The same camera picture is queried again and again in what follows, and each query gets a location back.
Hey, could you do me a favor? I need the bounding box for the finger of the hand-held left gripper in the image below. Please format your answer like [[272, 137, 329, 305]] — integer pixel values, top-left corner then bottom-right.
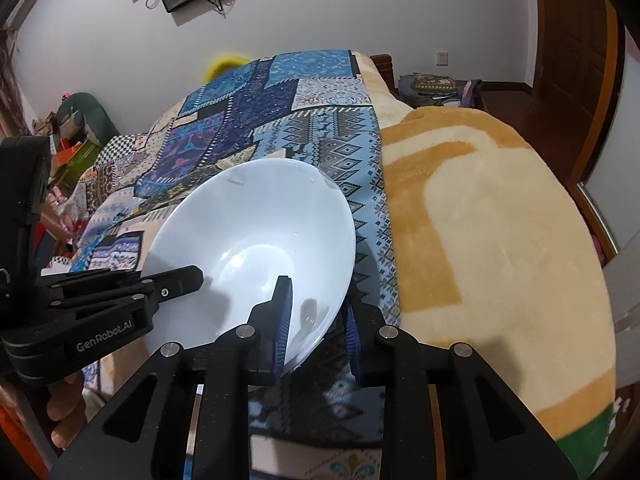
[[47, 265, 205, 321], [40, 267, 143, 292]]

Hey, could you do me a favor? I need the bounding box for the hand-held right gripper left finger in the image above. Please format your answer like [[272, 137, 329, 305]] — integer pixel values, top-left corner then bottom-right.
[[50, 275, 293, 480]]

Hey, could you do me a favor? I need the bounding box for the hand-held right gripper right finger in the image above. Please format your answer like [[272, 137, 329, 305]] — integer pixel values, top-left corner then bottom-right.
[[345, 280, 578, 480]]

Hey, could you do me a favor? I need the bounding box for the white deep bowl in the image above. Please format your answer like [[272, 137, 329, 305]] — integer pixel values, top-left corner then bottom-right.
[[141, 159, 357, 378]]

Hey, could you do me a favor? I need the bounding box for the person's left hand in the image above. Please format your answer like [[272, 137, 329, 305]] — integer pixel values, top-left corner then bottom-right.
[[46, 367, 88, 451]]

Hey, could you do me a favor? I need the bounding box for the pink rabbit toy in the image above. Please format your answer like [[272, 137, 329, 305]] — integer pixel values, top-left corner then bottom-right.
[[47, 187, 77, 236]]

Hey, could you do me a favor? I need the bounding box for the green cardboard box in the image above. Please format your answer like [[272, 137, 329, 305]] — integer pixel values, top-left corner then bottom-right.
[[52, 140, 101, 187]]

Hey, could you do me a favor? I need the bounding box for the beige fleece blanket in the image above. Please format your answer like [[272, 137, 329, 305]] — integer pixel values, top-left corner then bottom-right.
[[250, 52, 632, 480]]

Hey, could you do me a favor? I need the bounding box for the blue patchwork printed blanket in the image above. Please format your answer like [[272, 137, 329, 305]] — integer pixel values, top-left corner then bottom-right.
[[40, 49, 403, 480]]

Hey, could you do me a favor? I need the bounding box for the brown striped curtain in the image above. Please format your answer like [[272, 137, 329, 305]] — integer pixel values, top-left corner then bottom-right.
[[0, 25, 26, 137]]

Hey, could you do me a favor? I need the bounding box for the yellow plastic object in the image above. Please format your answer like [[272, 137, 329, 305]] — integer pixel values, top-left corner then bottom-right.
[[202, 52, 251, 83]]

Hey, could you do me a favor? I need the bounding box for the patterned bag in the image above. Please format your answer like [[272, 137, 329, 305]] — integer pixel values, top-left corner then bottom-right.
[[397, 72, 486, 111]]

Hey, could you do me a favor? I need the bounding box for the wooden bed headboard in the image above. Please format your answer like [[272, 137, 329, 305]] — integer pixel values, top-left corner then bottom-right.
[[370, 54, 397, 93]]

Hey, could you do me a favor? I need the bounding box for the wooden door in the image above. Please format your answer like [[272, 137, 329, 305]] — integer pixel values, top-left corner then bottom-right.
[[530, 0, 626, 186]]

